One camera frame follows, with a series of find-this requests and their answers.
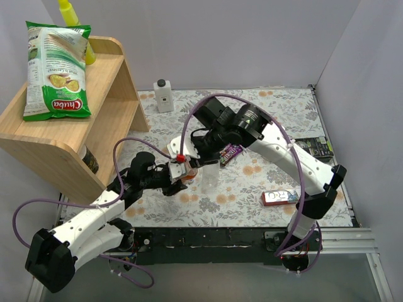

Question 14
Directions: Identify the orange soda bottle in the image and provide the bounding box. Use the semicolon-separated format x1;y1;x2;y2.
181;161;198;183

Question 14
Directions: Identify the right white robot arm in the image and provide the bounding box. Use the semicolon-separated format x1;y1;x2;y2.
183;93;346;254

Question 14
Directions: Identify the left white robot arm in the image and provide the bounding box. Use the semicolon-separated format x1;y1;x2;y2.
25;152;190;293

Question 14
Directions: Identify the clear bottle near centre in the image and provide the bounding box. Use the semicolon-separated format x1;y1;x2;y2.
201;162;220;194

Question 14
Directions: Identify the white square bottle black cap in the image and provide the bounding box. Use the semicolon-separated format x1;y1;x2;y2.
153;79;174;113

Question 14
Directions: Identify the yellow spray bottle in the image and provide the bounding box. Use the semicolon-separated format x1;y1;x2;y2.
57;0;96;66

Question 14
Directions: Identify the purple candy bar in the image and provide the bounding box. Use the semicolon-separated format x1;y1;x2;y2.
219;143;244;167

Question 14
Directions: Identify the floral table mat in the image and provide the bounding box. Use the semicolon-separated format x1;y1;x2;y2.
59;87;353;228

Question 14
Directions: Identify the dark jar under shelf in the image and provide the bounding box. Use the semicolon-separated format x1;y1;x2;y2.
78;145;99;174

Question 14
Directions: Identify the red white toothpaste box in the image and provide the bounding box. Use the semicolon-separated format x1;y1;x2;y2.
261;189;300;207

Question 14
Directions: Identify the wooden shelf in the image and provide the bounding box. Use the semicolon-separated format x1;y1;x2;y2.
1;36;149;204

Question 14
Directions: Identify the black green box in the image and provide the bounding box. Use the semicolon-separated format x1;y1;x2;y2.
295;137;334;163

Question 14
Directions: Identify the green chips bag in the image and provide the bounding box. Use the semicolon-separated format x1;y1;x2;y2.
23;21;91;121

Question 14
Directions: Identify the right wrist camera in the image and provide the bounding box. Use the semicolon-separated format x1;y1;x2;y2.
166;135;200;160

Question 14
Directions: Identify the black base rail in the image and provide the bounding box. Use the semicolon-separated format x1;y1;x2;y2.
103;225;325;268

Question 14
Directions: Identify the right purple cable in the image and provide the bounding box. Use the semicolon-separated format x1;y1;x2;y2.
179;93;324;273

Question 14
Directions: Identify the purple cable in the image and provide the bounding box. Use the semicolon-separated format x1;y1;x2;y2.
12;137;173;289
179;93;324;273

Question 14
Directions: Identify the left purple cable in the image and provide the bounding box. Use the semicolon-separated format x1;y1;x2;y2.
12;137;173;289

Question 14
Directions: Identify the aluminium frame rail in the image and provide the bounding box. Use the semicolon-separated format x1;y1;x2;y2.
321;227;394;301

